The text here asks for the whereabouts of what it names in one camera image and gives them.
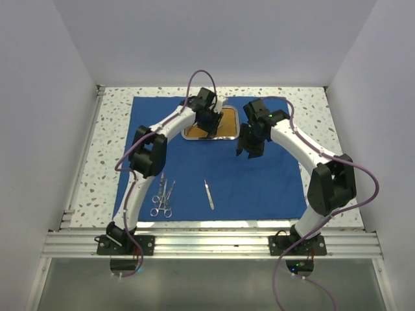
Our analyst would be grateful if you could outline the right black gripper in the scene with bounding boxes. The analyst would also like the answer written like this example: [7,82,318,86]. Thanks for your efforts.
[237,123,267,159]

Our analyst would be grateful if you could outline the steel scalpel handle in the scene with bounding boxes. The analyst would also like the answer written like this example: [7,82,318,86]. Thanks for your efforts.
[217,119,225,130]
[204,179,215,211]

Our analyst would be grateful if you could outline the steel scissors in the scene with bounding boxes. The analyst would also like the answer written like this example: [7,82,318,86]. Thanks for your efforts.
[152,172,165,204]

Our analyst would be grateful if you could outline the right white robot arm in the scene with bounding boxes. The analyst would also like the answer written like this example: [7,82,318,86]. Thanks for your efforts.
[236,99,357,255]

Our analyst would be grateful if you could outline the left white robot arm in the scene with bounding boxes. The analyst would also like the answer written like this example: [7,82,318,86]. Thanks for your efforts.
[106,87,223,255]

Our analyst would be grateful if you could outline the metal instrument tray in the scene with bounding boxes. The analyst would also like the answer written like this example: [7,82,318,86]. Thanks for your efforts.
[181,105,240,141]

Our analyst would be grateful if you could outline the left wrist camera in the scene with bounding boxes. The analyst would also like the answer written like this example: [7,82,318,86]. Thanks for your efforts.
[214,96,228,112]

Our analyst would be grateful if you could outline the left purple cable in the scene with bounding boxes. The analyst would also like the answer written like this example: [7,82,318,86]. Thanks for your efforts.
[110,69,217,277]

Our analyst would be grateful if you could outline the purple cable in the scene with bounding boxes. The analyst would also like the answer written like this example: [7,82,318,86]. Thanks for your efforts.
[110,69,217,277]
[264,96,380,311]

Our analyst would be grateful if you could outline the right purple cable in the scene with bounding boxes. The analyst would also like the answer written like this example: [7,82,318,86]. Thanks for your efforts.
[264,96,380,311]

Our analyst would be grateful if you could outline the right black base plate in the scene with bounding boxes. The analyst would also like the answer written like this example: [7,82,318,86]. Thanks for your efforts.
[268,230,327,257]

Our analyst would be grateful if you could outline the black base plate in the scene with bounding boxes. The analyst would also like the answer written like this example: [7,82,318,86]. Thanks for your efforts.
[94,235,156,256]
[268,230,327,257]

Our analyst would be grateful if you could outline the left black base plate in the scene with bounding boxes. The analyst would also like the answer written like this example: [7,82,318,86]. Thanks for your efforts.
[94,235,156,256]

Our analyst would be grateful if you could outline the aluminium mounting rail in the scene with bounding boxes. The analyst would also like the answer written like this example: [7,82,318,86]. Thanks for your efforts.
[41,227,383,259]

